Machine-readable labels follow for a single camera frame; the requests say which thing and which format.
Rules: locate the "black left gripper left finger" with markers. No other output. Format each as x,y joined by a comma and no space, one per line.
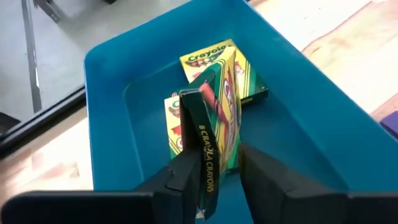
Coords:
180,186

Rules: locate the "yellow Crayola crayon box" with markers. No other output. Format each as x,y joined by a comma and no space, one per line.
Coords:
199,57
230,109
174,133

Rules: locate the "black metal rig frame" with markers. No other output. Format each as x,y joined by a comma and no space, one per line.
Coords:
46,117

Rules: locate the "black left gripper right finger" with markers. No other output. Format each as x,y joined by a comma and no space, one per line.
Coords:
267,186

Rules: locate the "purple eraser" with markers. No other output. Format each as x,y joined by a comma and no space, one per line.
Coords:
390,124

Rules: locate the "blue plastic bin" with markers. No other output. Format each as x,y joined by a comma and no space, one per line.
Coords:
280,124

